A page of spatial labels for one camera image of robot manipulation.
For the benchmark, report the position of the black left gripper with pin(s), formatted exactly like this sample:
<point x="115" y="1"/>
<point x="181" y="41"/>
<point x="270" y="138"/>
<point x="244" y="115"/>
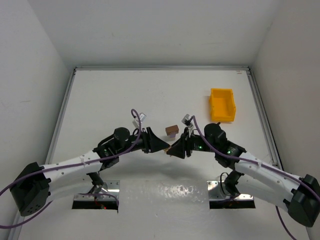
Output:
<point x="146" y="140"/>

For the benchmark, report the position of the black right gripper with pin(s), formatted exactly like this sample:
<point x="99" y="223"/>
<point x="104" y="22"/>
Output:
<point x="187" y="143"/>

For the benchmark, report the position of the helicopter shaped wooden piece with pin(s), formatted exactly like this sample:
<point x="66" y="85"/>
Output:
<point x="166" y="151"/>

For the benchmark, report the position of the brown rectangular wooden block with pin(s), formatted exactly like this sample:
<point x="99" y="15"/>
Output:
<point x="172" y="130"/>

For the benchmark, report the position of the yellow plastic bin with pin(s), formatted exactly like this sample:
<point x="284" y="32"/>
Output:
<point x="222" y="105"/>

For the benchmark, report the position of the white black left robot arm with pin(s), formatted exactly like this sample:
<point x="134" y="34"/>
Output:
<point x="38" y="185"/>

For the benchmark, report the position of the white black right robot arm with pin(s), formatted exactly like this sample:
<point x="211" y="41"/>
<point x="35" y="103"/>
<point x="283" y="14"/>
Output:
<point x="298" y="196"/>

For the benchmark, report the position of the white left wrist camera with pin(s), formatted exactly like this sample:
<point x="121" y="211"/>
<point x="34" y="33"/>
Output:
<point x="137" y="121"/>

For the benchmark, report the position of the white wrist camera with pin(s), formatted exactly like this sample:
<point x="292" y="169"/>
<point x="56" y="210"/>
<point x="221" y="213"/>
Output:
<point x="137" y="121"/>
<point x="187" y="121"/>

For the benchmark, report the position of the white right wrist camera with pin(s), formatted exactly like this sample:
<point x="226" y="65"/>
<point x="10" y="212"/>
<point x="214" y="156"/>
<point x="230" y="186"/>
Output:
<point x="187" y="121"/>

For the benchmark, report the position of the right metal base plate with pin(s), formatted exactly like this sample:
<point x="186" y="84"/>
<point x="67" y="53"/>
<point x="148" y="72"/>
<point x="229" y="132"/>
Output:
<point x="217" y="192"/>

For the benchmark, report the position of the metal base plate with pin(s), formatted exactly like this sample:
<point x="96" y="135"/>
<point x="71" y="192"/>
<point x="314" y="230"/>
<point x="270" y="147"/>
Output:
<point x="217" y="192"/>
<point x="110" y="191"/>

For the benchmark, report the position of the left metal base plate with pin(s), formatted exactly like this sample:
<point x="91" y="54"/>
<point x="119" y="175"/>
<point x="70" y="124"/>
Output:
<point x="110" y="191"/>

